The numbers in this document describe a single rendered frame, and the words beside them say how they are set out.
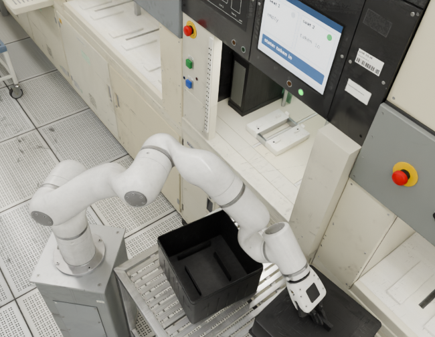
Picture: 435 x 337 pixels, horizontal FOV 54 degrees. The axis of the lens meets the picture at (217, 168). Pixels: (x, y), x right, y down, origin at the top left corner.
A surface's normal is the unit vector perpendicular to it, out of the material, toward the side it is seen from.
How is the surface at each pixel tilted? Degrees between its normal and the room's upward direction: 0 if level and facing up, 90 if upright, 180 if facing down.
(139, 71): 0
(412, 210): 90
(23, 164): 0
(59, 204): 68
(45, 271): 0
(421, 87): 90
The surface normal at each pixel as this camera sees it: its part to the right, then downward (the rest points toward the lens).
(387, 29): -0.79, 0.42
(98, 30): 0.06, -0.67
